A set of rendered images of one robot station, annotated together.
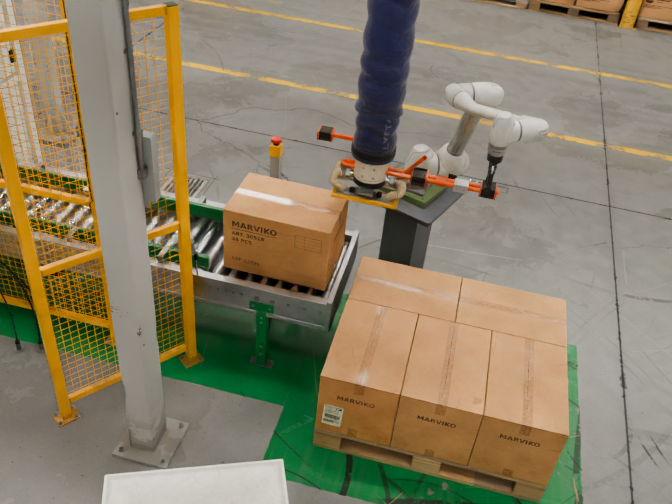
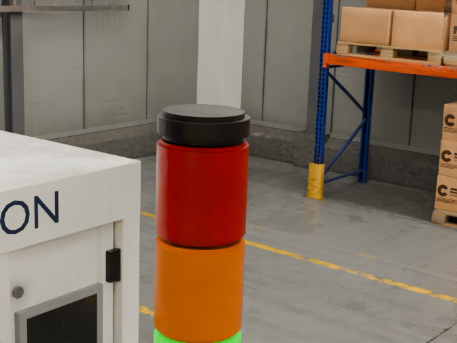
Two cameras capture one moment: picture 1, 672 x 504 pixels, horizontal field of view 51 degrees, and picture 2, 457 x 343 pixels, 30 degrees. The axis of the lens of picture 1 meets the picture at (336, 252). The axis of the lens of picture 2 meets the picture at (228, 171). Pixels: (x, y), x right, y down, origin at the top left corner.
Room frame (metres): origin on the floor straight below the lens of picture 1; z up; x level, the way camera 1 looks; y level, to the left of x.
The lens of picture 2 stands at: (2.57, 1.03, 2.41)
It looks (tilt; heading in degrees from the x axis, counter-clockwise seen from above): 13 degrees down; 27
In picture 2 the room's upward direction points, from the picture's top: 2 degrees clockwise
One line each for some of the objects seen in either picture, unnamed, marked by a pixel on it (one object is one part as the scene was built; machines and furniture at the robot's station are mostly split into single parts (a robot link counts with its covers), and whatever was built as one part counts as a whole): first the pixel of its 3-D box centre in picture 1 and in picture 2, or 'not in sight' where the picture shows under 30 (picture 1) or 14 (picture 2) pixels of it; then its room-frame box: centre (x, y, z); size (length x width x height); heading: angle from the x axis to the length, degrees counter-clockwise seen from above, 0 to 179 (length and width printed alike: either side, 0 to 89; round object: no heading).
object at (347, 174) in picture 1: (369, 178); not in sight; (3.15, -0.13, 1.20); 0.34 x 0.25 x 0.06; 81
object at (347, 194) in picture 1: (365, 194); not in sight; (3.06, -0.12, 1.16); 0.34 x 0.10 x 0.05; 81
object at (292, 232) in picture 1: (286, 230); not in sight; (3.23, 0.29, 0.75); 0.60 x 0.40 x 0.40; 79
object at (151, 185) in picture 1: (133, 163); not in sight; (2.39, 0.84, 1.62); 0.20 x 0.05 x 0.30; 80
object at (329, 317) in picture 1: (342, 282); not in sight; (3.16, -0.06, 0.48); 0.70 x 0.03 x 0.15; 170
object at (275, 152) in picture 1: (273, 212); not in sight; (3.75, 0.42, 0.50); 0.07 x 0.07 x 1.00; 80
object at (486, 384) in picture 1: (446, 360); not in sight; (2.75, -0.66, 0.34); 1.20 x 1.00 x 0.40; 80
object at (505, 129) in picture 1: (504, 128); not in sight; (3.06, -0.73, 1.61); 0.13 x 0.11 x 0.16; 108
